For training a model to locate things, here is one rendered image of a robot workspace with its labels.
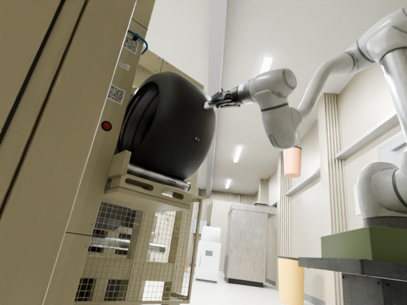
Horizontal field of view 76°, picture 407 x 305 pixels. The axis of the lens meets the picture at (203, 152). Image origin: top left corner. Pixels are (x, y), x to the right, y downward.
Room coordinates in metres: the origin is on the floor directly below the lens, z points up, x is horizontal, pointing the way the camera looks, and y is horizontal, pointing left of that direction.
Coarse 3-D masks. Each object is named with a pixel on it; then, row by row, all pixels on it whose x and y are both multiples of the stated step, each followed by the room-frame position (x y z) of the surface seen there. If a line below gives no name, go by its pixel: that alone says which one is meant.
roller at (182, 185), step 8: (128, 168) 1.01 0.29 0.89; (136, 168) 1.03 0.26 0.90; (144, 168) 1.06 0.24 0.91; (144, 176) 1.07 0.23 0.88; (152, 176) 1.08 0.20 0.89; (160, 176) 1.11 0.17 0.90; (168, 176) 1.14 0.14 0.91; (168, 184) 1.15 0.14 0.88; (176, 184) 1.17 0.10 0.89; (184, 184) 1.19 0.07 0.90
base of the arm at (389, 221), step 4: (364, 220) 0.97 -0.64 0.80; (368, 220) 0.95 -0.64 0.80; (372, 220) 0.93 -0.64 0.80; (376, 220) 0.92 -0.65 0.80; (380, 220) 0.91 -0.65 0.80; (384, 220) 0.90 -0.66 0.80; (388, 220) 0.89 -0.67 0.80; (392, 220) 0.89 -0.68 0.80; (396, 220) 0.88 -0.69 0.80; (400, 220) 0.88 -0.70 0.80; (404, 220) 0.88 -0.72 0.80; (364, 224) 0.98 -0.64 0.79; (368, 224) 0.95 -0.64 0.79; (372, 224) 0.93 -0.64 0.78; (376, 224) 0.92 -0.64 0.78; (380, 224) 0.91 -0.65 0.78; (384, 224) 0.90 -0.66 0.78; (388, 224) 0.89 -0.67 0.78; (392, 224) 0.89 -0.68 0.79; (396, 224) 0.88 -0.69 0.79; (400, 224) 0.88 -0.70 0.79; (404, 224) 0.88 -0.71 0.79
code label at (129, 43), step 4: (128, 36) 0.99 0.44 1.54; (128, 40) 0.99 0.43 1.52; (132, 40) 1.00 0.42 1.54; (124, 44) 0.98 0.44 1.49; (128, 44) 1.00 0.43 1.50; (132, 44) 1.01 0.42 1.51; (136, 44) 1.02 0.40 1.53; (128, 48) 1.00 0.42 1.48; (132, 48) 1.01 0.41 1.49; (136, 48) 1.02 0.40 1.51; (132, 52) 1.01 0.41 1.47
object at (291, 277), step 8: (280, 256) 4.96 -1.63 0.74; (280, 264) 4.96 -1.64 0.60; (288, 264) 4.84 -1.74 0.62; (296, 264) 4.81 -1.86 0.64; (280, 272) 4.97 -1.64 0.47; (288, 272) 4.85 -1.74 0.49; (296, 272) 4.81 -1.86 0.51; (304, 272) 4.92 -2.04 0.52; (280, 280) 4.97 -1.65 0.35; (288, 280) 4.85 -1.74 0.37; (296, 280) 4.82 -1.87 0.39; (280, 288) 4.98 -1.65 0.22; (288, 288) 4.86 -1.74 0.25; (296, 288) 4.83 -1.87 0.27; (280, 296) 4.99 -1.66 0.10; (288, 296) 4.86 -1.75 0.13; (296, 296) 4.83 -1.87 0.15; (296, 304) 4.84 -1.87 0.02
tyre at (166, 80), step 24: (168, 72) 1.06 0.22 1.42; (144, 96) 1.32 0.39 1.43; (168, 96) 0.97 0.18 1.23; (192, 96) 1.01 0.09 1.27; (144, 120) 1.45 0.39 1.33; (168, 120) 0.98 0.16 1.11; (192, 120) 1.02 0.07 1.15; (120, 144) 1.33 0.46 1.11; (144, 144) 1.05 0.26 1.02; (168, 144) 1.02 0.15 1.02; (192, 144) 1.07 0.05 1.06; (168, 168) 1.11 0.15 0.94; (192, 168) 1.16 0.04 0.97
